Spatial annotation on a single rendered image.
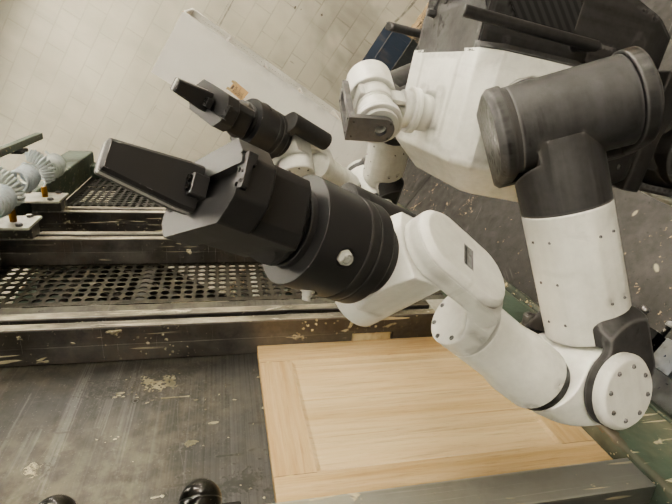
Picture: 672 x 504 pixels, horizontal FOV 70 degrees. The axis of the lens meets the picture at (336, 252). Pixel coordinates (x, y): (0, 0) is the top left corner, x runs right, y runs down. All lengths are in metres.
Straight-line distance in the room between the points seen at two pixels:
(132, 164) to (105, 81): 5.97
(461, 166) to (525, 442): 0.43
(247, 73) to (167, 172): 4.28
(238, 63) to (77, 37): 2.24
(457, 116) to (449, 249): 0.27
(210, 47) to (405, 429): 4.10
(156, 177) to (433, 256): 0.21
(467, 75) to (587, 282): 0.28
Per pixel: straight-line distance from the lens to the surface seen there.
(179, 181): 0.32
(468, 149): 0.63
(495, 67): 0.63
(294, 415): 0.78
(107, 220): 1.59
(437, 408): 0.83
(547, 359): 0.52
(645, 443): 0.86
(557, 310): 0.57
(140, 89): 6.20
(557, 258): 0.54
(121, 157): 0.31
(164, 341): 0.93
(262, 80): 4.60
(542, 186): 0.52
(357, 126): 0.64
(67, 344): 0.96
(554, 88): 0.52
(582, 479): 0.77
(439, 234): 0.40
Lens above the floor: 1.61
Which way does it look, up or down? 22 degrees down
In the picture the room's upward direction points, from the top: 60 degrees counter-clockwise
